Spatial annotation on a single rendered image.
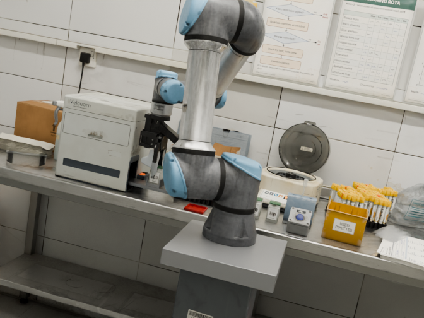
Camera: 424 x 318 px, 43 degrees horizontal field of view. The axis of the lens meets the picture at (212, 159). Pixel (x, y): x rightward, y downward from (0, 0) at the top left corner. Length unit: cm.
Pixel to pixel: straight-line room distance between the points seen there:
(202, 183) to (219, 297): 31
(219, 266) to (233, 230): 15
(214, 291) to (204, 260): 16
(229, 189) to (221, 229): 11
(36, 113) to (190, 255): 129
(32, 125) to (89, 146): 56
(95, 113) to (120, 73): 68
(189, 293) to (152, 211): 45
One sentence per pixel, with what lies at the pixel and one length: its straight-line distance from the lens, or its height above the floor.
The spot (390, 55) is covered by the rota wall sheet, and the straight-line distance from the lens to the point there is 236.
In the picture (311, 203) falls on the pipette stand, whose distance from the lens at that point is 189.
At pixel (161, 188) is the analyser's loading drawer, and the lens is 188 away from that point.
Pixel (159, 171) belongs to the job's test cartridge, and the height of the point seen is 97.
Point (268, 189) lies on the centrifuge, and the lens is 207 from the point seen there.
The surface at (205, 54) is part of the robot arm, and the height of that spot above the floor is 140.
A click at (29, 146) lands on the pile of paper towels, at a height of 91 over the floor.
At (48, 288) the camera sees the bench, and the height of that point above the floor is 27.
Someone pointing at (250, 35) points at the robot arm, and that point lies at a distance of 145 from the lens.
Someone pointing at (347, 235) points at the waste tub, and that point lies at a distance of 183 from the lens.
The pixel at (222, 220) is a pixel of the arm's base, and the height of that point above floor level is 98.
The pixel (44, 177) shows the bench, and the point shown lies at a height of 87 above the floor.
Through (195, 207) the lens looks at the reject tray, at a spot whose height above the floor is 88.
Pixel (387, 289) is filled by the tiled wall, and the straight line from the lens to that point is 256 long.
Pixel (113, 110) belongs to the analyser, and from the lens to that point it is 189.
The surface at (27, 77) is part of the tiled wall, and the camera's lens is 279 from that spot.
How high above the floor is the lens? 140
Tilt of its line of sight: 11 degrees down
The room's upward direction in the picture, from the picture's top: 10 degrees clockwise
